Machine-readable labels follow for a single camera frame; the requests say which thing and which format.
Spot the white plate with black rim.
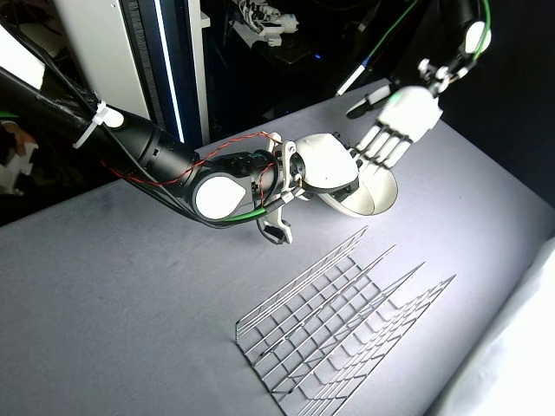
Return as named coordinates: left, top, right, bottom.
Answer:
left=320, top=159, right=399, bottom=219

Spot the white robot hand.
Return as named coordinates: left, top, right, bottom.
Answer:
left=294, top=132, right=363, bottom=205
left=345, top=84, right=444, bottom=171

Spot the white robot body column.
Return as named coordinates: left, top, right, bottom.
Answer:
left=54, top=0, right=212, bottom=147

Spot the wire dish rack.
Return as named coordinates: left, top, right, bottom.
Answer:
left=235, top=224, right=458, bottom=416

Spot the spare white robot hand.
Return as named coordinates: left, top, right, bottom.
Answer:
left=232, top=0, right=300, bottom=47

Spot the green and white cable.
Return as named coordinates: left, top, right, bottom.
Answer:
left=336, top=0, right=424, bottom=96

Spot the white desk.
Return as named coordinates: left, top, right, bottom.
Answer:
left=0, top=23, right=47, bottom=90

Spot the white packaging piece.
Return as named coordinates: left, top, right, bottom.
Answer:
left=0, top=119, right=36, bottom=196

